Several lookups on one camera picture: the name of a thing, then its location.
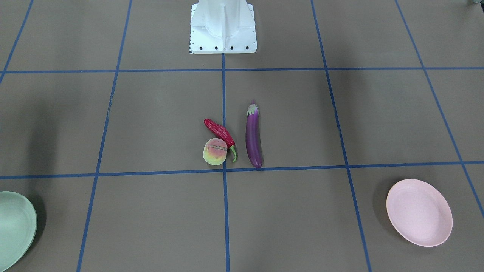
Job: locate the light green plate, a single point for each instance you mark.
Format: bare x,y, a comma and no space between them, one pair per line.
18,226

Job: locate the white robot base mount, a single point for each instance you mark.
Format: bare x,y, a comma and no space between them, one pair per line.
222,27

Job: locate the toy peach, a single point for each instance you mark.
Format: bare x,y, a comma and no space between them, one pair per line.
215,151

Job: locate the purple toy eggplant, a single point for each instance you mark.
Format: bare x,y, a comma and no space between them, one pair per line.
252,136

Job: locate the red toy chili pepper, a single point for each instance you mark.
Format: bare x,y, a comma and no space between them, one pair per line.
222,133

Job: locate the pink plate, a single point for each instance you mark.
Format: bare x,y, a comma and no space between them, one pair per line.
419,213

